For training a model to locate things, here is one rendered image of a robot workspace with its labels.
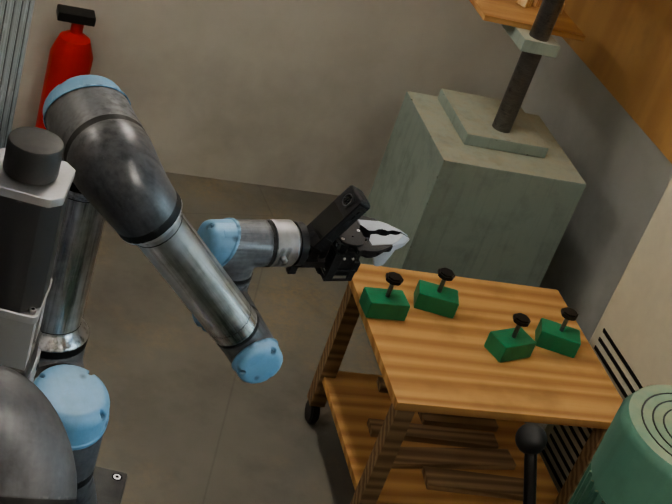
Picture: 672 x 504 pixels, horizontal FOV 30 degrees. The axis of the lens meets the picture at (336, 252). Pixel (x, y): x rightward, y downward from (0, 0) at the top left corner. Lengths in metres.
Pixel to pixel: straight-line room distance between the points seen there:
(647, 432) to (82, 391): 0.85
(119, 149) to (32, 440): 0.55
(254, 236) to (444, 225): 1.91
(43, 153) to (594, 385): 2.18
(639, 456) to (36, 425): 0.61
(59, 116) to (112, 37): 2.59
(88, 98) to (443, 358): 1.62
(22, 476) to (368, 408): 2.32
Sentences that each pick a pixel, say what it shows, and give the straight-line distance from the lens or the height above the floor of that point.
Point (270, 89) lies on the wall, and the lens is 4.46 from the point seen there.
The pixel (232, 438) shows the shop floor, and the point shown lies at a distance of 3.46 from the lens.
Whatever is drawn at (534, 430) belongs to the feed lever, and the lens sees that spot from 1.38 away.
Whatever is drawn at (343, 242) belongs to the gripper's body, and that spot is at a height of 1.24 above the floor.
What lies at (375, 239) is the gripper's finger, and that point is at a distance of 2.01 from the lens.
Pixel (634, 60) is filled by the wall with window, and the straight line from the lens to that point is 4.08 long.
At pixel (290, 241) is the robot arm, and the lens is 1.93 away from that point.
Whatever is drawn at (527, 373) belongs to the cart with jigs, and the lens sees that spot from 3.18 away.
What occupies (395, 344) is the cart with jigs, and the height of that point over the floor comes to 0.53.
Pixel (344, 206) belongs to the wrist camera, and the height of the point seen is 1.30.
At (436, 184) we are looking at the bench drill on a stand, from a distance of 3.67.
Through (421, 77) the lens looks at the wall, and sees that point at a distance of 4.59.
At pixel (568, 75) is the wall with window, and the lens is 4.43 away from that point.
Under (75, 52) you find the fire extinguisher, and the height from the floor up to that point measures 0.49.
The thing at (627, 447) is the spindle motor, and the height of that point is 1.49.
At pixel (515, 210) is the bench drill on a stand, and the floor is 0.58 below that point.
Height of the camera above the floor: 2.22
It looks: 30 degrees down
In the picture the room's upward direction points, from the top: 20 degrees clockwise
